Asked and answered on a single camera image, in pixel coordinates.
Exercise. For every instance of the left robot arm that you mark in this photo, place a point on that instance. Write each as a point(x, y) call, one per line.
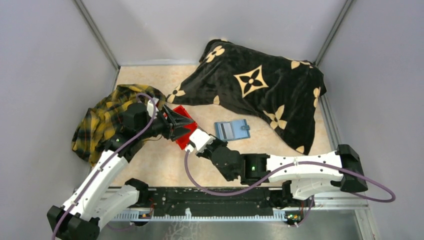
point(84, 214)

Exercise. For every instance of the silver magnetic stripe card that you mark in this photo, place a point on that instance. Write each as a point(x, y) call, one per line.
point(226, 131)

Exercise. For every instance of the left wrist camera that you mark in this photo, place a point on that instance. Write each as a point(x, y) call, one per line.
point(152, 107)

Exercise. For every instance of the blue card holder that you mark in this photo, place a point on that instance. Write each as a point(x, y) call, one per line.
point(240, 127)

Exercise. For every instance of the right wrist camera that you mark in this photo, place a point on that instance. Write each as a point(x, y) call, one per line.
point(198, 141)

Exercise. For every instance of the yellow plaid shirt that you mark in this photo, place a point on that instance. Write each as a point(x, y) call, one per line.
point(102, 121)

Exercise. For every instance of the aluminium front rail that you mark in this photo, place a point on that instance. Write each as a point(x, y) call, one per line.
point(323, 202)

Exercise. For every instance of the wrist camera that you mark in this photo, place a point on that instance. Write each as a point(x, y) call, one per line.
point(152, 107)
point(198, 141)

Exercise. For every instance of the black floral blanket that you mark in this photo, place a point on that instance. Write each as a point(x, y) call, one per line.
point(281, 91)

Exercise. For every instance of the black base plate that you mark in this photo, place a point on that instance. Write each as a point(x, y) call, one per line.
point(260, 201)

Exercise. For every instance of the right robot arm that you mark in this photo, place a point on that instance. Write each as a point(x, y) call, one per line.
point(301, 176)

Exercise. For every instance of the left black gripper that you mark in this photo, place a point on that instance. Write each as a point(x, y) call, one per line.
point(172, 130)

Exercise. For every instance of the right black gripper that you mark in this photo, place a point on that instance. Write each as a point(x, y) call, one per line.
point(204, 153)

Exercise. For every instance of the red plastic bin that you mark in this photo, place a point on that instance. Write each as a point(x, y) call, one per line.
point(184, 140)

